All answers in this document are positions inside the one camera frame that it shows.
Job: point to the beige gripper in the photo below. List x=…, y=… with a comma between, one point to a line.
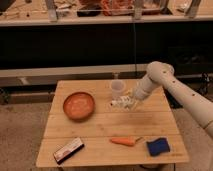
x=132, y=101

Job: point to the white plastic bottle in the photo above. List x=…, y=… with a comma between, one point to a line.
x=120, y=102

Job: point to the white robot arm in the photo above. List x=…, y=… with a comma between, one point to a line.
x=162, y=74

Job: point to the clear plastic cup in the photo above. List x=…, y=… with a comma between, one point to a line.
x=117, y=88

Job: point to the orange carrot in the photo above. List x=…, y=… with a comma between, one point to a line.
x=127, y=141

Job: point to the wooden table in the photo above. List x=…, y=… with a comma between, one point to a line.
x=150, y=120

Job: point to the blue sponge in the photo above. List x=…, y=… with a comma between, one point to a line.
x=158, y=146

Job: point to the orange bowl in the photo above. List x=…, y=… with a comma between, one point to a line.
x=79, y=106

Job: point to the black and white box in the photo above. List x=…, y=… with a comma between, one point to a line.
x=68, y=150

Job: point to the grey metal shelf rail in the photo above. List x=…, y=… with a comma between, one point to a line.
x=42, y=76

